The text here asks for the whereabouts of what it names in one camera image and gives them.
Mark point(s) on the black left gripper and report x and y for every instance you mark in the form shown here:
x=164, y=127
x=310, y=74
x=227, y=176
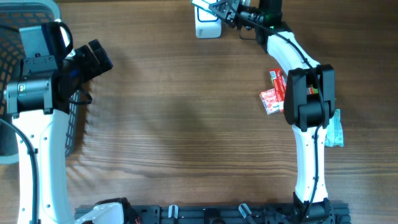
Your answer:
x=86, y=52

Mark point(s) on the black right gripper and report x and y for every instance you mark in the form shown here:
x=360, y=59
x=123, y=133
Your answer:
x=231, y=17

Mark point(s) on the red stick packet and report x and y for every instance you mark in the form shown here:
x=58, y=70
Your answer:
x=279, y=86

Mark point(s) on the red white candy pack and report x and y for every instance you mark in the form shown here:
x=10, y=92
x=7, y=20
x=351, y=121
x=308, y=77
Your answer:
x=270, y=101

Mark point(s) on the white teal wipes packet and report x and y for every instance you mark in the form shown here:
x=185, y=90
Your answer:
x=334, y=131

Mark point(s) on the green white gum pack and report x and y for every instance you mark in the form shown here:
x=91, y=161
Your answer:
x=204, y=5

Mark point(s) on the green snack bag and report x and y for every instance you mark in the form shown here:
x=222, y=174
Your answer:
x=327, y=95

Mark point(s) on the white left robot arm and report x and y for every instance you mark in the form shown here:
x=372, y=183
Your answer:
x=38, y=100

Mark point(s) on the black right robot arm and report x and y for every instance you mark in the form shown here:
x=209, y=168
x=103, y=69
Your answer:
x=308, y=120

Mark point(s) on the white barcode scanner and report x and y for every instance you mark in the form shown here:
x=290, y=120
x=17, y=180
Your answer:
x=207, y=26

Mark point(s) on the grey plastic basket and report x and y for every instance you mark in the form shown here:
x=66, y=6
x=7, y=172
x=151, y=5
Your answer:
x=18, y=14

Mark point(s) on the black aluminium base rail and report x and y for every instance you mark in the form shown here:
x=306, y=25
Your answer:
x=266, y=214

